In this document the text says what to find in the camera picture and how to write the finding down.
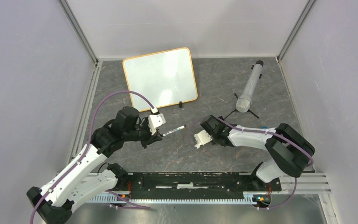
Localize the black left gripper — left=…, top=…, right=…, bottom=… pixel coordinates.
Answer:
left=123, top=116, right=162, bottom=148

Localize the silver microphone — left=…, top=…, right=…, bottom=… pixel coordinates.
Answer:
left=236, top=60, right=264, bottom=112

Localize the white whiteboard marker pen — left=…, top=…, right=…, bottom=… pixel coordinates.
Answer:
left=162, top=125, right=186, bottom=137

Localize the white whiteboard with yellow frame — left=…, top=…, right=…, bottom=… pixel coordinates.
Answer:
left=122, top=47, right=198, bottom=108

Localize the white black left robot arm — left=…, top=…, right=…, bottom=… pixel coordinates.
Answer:
left=27, top=106, right=166, bottom=224

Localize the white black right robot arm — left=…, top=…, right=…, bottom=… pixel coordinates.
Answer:
left=194, top=115, right=315, bottom=190

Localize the black microphone tripod stand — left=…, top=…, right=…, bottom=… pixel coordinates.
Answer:
left=222, top=92, right=260, bottom=121

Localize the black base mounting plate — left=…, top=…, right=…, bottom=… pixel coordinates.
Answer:
left=113, top=172, right=282, bottom=200

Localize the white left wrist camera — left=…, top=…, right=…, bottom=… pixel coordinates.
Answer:
left=148, top=107, right=166, bottom=135

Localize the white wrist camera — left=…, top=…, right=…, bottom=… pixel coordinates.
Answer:
left=194, top=130, right=213, bottom=149
left=148, top=107, right=166, bottom=135

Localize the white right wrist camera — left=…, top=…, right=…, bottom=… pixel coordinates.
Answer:
left=194, top=130, right=213, bottom=149

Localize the white toothed cable rail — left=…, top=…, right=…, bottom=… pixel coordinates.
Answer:
left=87, top=192, right=271, bottom=205

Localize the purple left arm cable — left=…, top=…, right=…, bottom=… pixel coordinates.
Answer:
left=29, top=91, right=158, bottom=224

